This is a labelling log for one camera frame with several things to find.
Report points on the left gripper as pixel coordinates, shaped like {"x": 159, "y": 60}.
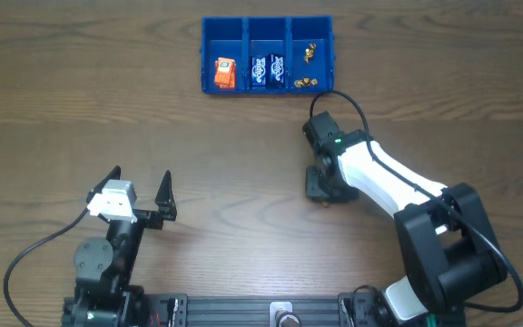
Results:
{"x": 149, "y": 219}

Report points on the blue candy pack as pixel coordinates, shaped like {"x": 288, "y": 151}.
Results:
{"x": 259, "y": 72}
{"x": 276, "y": 70}

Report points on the gold candy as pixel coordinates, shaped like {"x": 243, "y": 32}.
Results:
{"x": 305, "y": 82}
{"x": 325, "y": 204}
{"x": 309, "y": 51}

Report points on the blue tray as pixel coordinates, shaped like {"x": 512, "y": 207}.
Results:
{"x": 225, "y": 36}

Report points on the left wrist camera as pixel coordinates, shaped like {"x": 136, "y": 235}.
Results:
{"x": 112, "y": 202}

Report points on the mounting rail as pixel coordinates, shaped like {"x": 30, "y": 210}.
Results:
{"x": 234, "y": 311}

